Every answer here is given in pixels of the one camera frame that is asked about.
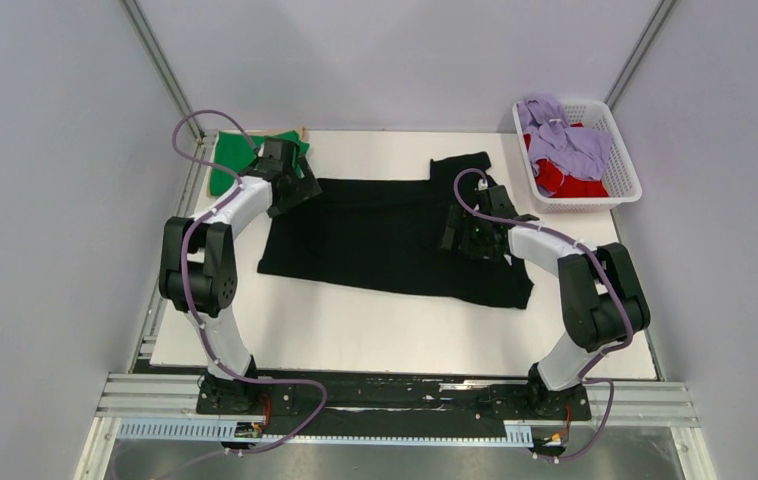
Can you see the white plastic laundry basket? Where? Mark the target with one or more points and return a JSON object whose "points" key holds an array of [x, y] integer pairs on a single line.
{"points": [[620, 179]]}

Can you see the black t shirt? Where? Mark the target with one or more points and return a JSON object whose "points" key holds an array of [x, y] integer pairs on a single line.
{"points": [[386, 235]]}

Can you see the white slotted cable duct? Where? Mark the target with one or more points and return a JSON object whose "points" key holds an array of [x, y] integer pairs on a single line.
{"points": [[507, 434]]}

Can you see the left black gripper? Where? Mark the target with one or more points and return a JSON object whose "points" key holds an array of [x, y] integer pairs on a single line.
{"points": [[305, 187]]}

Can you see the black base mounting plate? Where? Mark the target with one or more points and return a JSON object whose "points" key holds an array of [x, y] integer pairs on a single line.
{"points": [[352, 402]]}

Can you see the lilac t shirt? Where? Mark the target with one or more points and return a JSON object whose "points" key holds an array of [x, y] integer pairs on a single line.
{"points": [[579, 152]]}

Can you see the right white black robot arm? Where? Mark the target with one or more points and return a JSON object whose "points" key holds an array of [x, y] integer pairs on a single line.
{"points": [[602, 303]]}

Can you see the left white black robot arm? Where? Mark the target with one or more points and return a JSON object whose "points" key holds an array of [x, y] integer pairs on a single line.
{"points": [[199, 276]]}

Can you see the red t shirt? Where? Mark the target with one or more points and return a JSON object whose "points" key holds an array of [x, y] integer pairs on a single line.
{"points": [[551, 183]]}

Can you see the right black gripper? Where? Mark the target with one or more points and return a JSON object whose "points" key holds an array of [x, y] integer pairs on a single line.
{"points": [[455, 220]]}

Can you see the folded green t shirt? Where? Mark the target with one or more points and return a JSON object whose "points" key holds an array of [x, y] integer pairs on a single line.
{"points": [[233, 159]]}

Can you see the aluminium frame rail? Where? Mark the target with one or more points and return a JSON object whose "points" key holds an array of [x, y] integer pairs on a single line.
{"points": [[146, 34]]}

